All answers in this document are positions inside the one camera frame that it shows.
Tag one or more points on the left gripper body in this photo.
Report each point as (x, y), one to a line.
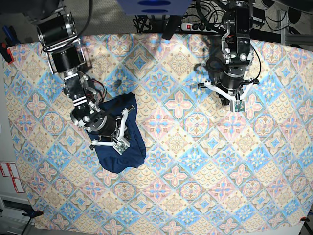
(230, 82)

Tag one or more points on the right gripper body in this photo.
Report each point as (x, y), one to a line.
(107, 126)

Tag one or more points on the blue long-sleeve T-shirt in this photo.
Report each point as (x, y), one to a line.
(135, 155)

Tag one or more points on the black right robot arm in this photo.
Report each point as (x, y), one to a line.
(62, 45)

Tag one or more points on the white power strip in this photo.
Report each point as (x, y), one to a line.
(201, 27)

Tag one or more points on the patterned tile tablecloth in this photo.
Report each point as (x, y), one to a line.
(208, 171)

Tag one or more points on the red and white labels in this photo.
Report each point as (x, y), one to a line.
(9, 170)

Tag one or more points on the black clamp lower left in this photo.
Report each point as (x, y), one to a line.
(31, 213)

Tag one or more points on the black and red clamp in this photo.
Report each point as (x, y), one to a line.
(6, 53)

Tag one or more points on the black clamp lower right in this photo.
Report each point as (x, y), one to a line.
(305, 219)

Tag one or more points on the white camera bracket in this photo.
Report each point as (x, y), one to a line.
(235, 98)
(120, 145)

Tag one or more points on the black camera pole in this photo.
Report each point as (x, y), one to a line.
(172, 25)

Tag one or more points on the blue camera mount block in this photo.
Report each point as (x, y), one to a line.
(154, 7)

